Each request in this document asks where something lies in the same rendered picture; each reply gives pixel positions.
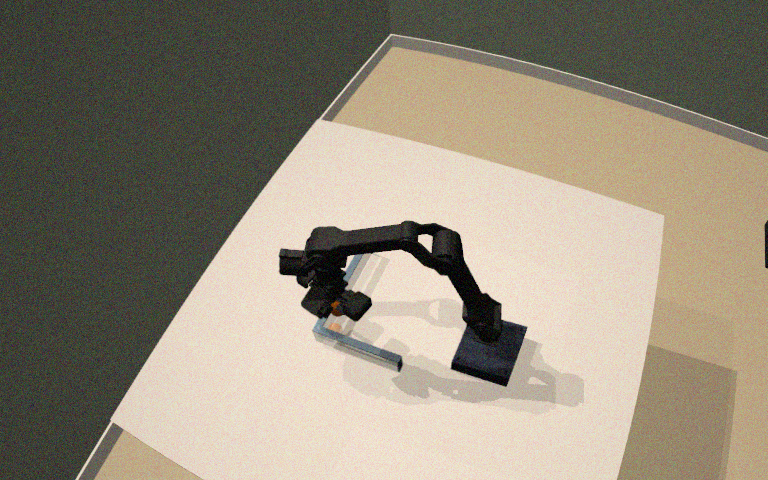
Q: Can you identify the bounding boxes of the brown ball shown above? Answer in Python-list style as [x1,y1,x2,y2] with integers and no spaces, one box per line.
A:
[331,300,343,317]

